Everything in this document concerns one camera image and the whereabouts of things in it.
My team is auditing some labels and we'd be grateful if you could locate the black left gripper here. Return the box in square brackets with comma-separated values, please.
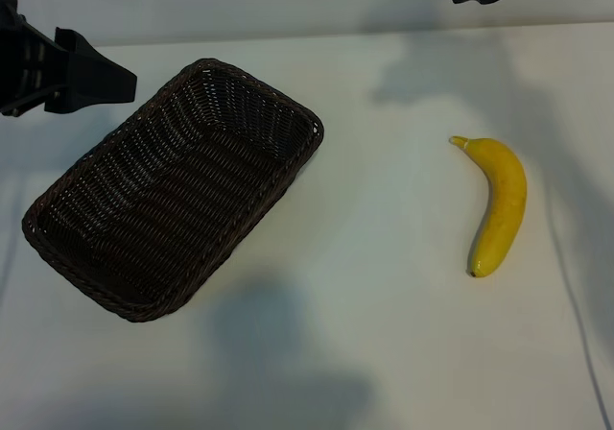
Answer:
[0, 0, 138, 117]

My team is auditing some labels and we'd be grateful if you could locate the dark brown woven basket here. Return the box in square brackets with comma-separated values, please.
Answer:
[21, 58, 325, 324]

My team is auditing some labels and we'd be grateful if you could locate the yellow banana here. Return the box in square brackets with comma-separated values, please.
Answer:
[448, 135, 529, 278]

